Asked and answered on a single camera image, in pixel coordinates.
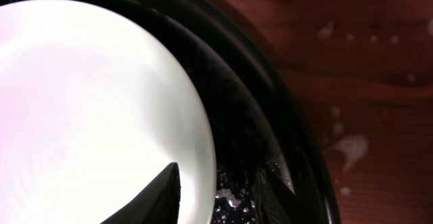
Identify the light blue plate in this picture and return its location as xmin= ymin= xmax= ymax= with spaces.
xmin=1 ymin=0 xmax=216 ymax=223

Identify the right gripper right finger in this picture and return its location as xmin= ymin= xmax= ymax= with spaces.
xmin=254 ymin=167 xmax=318 ymax=224

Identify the black round tray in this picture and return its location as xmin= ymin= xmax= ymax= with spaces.
xmin=1 ymin=0 xmax=340 ymax=223

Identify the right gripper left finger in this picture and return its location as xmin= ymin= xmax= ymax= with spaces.
xmin=101 ymin=162 xmax=181 ymax=224

